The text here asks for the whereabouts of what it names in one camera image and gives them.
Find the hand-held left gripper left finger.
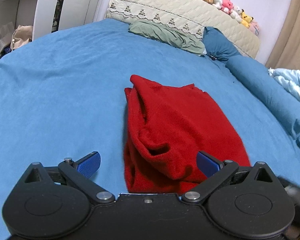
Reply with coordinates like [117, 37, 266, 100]
[23, 151, 115, 204]

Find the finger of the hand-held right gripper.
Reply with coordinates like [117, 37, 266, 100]
[277, 176, 300, 208]

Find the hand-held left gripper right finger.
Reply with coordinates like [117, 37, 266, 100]
[181, 151, 276, 204]

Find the red knit sweater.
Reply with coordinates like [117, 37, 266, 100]
[123, 74, 252, 195]

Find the bed with blue sheet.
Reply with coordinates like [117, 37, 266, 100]
[0, 19, 300, 240]

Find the blue duvet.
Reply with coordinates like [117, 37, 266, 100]
[226, 55, 300, 153]

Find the light blue blanket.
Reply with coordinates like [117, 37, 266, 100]
[268, 67, 300, 111]

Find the blue pillow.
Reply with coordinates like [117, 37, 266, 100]
[202, 26, 241, 62]

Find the green pillow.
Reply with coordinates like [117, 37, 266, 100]
[128, 21, 206, 55]

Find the cream tote bag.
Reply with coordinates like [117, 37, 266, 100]
[11, 25, 34, 52]

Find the pale pink plush toy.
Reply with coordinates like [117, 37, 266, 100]
[248, 21, 261, 36]

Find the yellow plush toy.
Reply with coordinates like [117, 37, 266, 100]
[240, 9, 254, 28]

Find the small white plush toy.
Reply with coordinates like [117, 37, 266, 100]
[231, 5, 243, 23]

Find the beige curtain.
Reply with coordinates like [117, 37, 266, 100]
[265, 0, 300, 71]

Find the cream quilted headboard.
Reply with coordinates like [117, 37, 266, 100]
[105, 0, 261, 59]

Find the white and grey wardrobe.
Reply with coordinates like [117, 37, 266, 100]
[57, 0, 106, 32]

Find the white desk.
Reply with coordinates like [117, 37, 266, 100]
[0, 0, 68, 63]

